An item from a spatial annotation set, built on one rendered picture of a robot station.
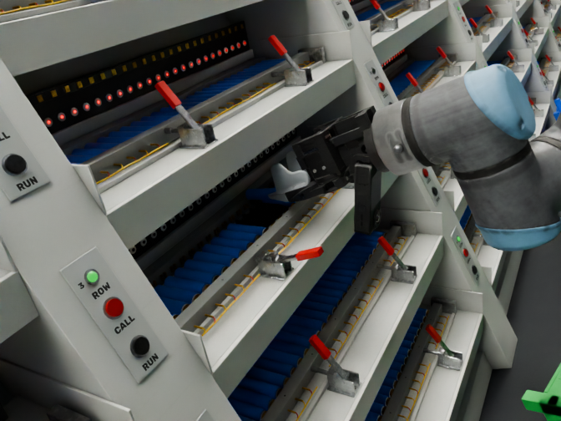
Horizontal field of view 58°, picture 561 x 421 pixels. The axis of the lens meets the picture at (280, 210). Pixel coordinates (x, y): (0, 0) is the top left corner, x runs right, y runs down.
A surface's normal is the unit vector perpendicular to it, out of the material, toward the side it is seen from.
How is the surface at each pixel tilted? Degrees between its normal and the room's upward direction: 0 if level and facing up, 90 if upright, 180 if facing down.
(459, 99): 53
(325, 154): 90
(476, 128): 98
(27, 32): 113
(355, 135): 90
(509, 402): 0
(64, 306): 90
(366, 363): 23
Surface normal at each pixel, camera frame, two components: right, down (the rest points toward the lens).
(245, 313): -0.18, -0.88
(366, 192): -0.47, 0.49
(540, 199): 0.29, 0.10
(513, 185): -0.01, 0.29
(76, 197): 0.72, -0.26
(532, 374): -0.49, -0.85
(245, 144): 0.85, 0.08
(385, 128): -0.67, -0.11
